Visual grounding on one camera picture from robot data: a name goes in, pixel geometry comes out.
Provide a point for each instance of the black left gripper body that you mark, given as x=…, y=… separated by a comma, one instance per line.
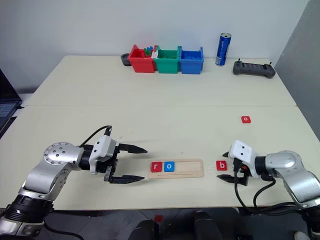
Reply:
x=113, y=163

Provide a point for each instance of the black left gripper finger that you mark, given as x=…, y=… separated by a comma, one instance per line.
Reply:
x=125, y=179
x=132, y=149

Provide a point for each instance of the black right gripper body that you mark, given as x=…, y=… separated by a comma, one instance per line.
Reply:
x=242, y=176

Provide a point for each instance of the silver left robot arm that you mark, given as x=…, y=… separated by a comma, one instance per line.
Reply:
x=40, y=172

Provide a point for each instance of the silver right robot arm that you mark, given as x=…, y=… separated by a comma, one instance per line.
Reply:
x=295, y=175

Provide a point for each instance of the red letter b block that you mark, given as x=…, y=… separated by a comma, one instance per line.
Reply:
x=221, y=165

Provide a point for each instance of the red letter r block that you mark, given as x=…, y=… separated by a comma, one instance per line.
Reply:
x=156, y=167

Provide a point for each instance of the wooden letter tray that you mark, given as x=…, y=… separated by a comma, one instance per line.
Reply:
x=190, y=168

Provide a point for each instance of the red letter o block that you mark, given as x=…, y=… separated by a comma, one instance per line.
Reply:
x=246, y=119

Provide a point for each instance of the blue letter o block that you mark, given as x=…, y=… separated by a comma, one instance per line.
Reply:
x=169, y=166

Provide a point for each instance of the small red block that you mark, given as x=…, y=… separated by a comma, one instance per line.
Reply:
x=158, y=218

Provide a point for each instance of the dark rounded shape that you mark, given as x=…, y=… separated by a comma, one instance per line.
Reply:
x=141, y=230

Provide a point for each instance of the red plastic bin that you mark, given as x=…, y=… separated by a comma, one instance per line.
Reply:
x=142, y=65

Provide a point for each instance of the gray remote controller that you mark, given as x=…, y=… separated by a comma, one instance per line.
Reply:
x=253, y=69

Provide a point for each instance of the black round dish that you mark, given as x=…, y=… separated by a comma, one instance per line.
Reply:
x=124, y=60

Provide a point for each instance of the green plastic bin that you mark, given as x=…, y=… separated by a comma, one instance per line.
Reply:
x=167, y=65

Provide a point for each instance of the blue plastic bin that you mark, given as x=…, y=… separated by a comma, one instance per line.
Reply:
x=191, y=66

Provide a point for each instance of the white toy brick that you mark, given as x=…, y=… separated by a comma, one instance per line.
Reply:
x=154, y=54

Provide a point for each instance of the green and blue toy bricks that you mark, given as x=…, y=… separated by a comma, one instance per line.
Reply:
x=148, y=50

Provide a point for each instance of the blue drink can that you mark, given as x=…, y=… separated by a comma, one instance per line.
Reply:
x=223, y=50

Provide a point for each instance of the gray partition panel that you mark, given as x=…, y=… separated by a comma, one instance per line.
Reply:
x=300, y=62

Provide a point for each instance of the dark laptop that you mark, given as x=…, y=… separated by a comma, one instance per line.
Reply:
x=6, y=105

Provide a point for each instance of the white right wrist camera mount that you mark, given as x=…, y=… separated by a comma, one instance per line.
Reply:
x=241, y=150

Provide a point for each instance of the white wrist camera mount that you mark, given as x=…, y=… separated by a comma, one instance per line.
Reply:
x=241, y=150
x=103, y=148

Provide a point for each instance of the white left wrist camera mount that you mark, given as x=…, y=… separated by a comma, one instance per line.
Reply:
x=103, y=148

